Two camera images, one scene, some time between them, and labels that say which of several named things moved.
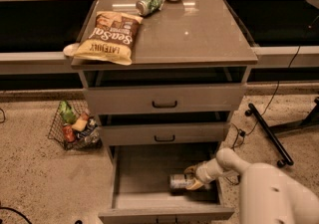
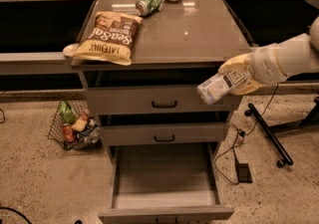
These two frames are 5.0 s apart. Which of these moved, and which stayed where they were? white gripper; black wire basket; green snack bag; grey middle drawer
Moved: white gripper
Stayed: grey middle drawer; black wire basket; green snack bag
